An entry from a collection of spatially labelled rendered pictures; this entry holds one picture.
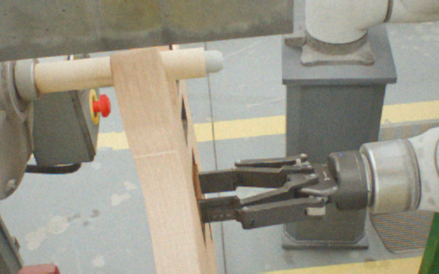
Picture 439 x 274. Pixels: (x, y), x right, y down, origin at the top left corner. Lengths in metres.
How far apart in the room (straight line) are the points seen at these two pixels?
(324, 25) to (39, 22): 1.11
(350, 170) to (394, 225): 1.37
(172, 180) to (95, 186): 1.68
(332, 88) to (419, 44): 1.35
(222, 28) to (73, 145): 0.60
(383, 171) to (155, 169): 0.29
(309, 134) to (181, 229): 1.06
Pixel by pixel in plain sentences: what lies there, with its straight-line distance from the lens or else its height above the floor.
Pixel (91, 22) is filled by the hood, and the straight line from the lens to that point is 0.46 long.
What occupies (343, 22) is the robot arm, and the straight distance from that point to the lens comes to 1.50.
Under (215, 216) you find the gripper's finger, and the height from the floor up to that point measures 1.08.
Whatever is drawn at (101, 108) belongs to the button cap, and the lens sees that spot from 1.05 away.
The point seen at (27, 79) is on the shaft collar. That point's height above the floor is 1.26.
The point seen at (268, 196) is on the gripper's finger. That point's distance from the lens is 0.74.
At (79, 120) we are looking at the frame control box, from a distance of 0.99.
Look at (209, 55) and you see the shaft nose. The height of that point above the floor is 1.26.
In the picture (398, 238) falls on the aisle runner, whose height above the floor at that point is 0.00.
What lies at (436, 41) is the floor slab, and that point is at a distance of 2.92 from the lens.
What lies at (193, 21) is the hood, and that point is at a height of 1.41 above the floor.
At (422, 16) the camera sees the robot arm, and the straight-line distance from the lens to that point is 1.54.
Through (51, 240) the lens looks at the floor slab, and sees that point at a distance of 2.18.
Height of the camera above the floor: 1.66
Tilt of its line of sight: 44 degrees down
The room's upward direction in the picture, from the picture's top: 6 degrees counter-clockwise
